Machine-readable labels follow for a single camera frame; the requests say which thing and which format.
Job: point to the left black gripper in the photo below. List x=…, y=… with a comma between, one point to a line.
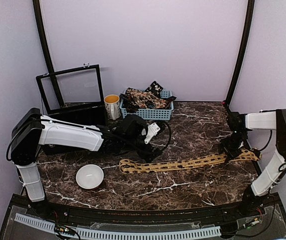
x=144, y=153

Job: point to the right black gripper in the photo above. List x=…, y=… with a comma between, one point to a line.
x=223, y=146

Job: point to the yellow beetle-pattern tie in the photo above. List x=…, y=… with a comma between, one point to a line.
x=128, y=166

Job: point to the white bowl orange outside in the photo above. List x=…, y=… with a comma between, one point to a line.
x=89, y=177

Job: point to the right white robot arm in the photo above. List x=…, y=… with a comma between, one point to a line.
x=240, y=124

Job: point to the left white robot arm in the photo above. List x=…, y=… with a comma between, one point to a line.
x=35, y=130

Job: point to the white mug yellow inside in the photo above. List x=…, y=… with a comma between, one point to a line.
x=112, y=106

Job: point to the floral patterned tie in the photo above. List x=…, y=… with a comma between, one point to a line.
x=135, y=99

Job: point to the light blue plastic basket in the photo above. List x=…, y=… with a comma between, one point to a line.
x=149, y=114

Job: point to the black floral tie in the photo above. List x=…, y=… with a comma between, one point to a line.
x=154, y=88

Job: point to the black display box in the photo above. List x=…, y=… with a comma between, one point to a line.
x=81, y=98

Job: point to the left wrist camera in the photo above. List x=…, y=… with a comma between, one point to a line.
x=134, y=125

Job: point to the black front rail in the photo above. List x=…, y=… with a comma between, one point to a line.
x=73, y=215

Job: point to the right black frame post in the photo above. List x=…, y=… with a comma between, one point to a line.
x=241, y=52

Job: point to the black frame post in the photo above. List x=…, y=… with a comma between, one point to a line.
x=241, y=52
x=45, y=49

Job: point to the white cable duct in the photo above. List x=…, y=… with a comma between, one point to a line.
x=92, y=234

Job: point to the left black frame post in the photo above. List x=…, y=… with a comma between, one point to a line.
x=45, y=49

